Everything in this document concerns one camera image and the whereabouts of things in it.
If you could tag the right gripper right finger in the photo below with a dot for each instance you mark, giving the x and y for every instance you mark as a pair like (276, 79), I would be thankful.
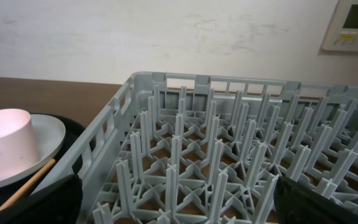
(297, 204)

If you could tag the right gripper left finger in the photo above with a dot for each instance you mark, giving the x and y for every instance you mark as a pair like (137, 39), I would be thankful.
(59, 202)

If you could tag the wooden chopstick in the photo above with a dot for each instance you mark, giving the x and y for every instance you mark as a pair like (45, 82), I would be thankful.
(28, 185)

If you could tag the grey dishwasher rack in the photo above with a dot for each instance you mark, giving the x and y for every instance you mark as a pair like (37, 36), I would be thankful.
(180, 148)

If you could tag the round black serving tray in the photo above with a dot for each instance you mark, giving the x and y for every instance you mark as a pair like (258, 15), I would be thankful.
(73, 131)

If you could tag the grey round plate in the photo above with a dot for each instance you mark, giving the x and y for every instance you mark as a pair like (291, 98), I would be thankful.
(50, 133)

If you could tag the pink cup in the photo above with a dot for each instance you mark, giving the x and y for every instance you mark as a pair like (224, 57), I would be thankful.
(18, 145)

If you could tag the white wall control panel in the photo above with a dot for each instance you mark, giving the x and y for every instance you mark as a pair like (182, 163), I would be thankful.
(342, 33)

